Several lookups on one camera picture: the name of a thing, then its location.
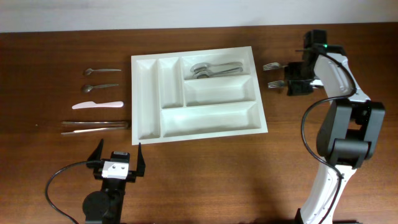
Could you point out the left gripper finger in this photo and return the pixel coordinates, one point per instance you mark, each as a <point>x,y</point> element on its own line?
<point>141,165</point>
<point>94,159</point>

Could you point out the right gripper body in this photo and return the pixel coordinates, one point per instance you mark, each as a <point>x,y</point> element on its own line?
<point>298,78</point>

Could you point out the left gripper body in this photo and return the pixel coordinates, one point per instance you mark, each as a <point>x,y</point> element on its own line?
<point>130,178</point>

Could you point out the metal fork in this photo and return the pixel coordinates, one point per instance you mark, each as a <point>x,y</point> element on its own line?
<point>277,84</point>
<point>273,66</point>

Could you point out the metal kitchen tongs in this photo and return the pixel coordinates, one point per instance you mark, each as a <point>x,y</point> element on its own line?
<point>94,126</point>

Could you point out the large metal spoon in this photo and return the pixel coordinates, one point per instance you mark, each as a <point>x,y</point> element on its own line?
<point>207,73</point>
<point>227,67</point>

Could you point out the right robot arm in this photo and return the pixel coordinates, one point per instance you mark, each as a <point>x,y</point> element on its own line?
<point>349,133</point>

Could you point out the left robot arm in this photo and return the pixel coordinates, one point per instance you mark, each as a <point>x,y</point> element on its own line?
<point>106,204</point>

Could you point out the white plastic knife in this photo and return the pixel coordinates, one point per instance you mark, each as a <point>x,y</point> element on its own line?
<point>92,104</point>

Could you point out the small metal teaspoon lower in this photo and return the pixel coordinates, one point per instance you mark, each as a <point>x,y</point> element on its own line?
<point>88,88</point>

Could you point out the small metal teaspoon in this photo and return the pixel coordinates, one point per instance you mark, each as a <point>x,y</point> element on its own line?
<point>89,71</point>
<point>88,88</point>

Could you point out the white plastic cutlery tray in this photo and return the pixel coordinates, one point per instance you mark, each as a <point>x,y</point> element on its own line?
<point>168,104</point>

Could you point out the small metal teaspoon upper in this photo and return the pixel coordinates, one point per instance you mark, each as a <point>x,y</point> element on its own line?
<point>89,71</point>

